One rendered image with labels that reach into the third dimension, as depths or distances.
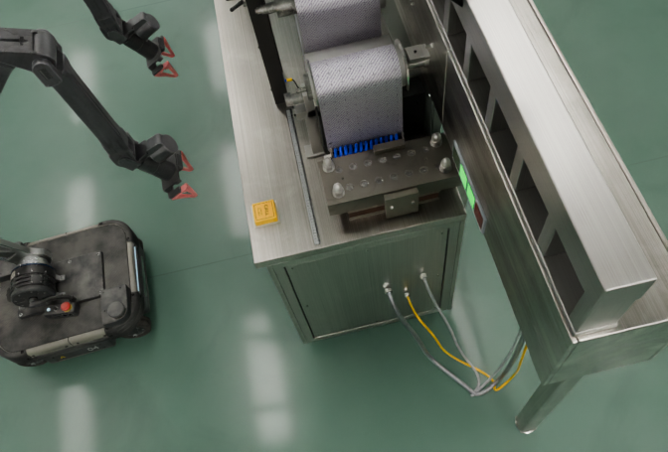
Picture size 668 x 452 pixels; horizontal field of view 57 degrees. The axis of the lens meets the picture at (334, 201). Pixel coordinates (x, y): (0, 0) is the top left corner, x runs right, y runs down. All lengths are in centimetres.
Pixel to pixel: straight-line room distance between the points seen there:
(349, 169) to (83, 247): 149
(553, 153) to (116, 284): 207
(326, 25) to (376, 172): 45
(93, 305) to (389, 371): 126
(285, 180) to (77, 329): 120
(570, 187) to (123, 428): 219
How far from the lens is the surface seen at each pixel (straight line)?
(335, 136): 183
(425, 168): 182
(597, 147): 141
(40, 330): 285
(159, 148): 172
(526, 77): 120
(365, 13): 184
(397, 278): 219
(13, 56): 146
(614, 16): 387
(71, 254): 294
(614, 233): 105
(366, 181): 179
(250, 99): 222
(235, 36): 246
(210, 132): 336
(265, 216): 190
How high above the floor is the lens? 254
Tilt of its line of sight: 59 degrees down
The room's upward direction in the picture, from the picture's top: 12 degrees counter-clockwise
